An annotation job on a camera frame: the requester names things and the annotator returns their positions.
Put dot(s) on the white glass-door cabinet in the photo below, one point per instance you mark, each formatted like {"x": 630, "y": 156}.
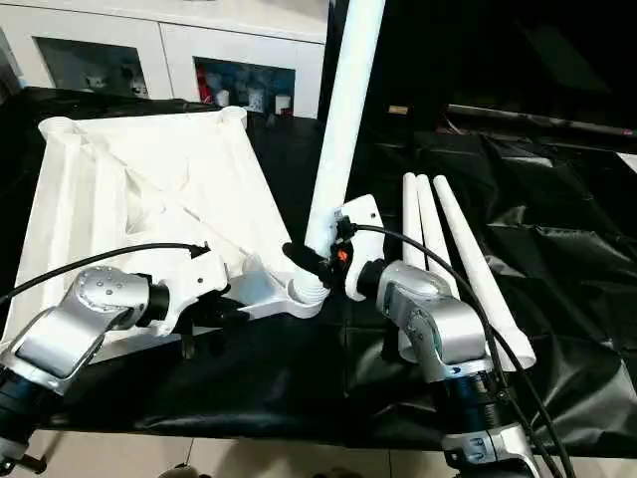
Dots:
{"x": 149, "y": 35}

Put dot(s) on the grey glass door frame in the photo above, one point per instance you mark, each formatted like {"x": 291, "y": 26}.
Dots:
{"x": 10, "y": 60}

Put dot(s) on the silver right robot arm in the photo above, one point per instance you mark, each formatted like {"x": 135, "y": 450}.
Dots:
{"x": 438, "y": 318}

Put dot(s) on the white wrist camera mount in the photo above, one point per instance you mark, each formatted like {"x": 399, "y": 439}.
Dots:
{"x": 194, "y": 284}
{"x": 365, "y": 239}

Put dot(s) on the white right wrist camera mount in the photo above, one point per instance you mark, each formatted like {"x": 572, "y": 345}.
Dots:
{"x": 365, "y": 239}

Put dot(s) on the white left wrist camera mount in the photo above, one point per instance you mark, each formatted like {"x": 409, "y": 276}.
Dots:
{"x": 194, "y": 284}

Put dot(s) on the white plastic table top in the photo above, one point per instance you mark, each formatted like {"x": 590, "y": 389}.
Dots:
{"x": 124, "y": 174}

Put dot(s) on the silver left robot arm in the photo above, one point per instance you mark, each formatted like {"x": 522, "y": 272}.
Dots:
{"x": 64, "y": 328}

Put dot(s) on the white plastic table leg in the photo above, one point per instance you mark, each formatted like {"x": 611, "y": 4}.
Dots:
{"x": 348, "y": 99}
{"x": 412, "y": 224}
{"x": 432, "y": 224}
{"x": 468, "y": 259}

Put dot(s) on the white paper sheet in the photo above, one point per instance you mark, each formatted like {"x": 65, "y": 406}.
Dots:
{"x": 629, "y": 162}

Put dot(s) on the long black rod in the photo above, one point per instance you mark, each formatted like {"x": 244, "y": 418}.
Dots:
{"x": 537, "y": 120}

